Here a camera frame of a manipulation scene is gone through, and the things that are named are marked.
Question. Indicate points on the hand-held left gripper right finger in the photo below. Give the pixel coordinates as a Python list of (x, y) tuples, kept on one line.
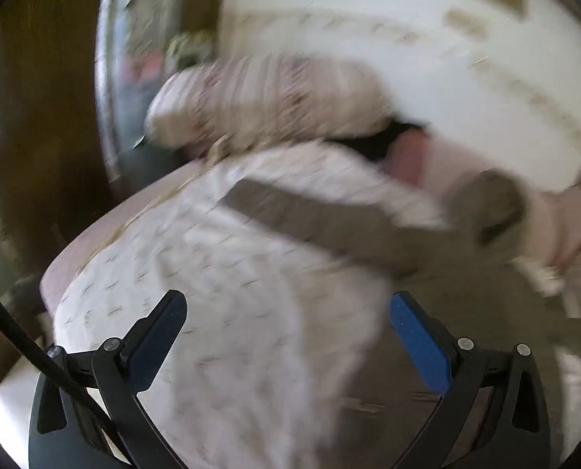
[(420, 347)]

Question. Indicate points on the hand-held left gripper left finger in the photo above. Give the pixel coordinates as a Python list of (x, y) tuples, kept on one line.
[(156, 347)]

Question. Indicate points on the grey quilted jacket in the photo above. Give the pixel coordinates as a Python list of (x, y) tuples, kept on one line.
[(320, 220)]

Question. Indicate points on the white printed bed sheet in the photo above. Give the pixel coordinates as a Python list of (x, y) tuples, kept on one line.
[(222, 278)]

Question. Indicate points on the pink bolster cushion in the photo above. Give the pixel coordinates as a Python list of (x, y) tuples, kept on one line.
[(554, 215)]

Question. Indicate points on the dark cloth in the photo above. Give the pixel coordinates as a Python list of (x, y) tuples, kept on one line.
[(383, 141)]

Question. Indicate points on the striped floral pillow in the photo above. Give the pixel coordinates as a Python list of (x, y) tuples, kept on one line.
[(271, 97)]

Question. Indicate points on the floral patterned cloth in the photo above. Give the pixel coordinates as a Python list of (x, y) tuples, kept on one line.
[(188, 48)]

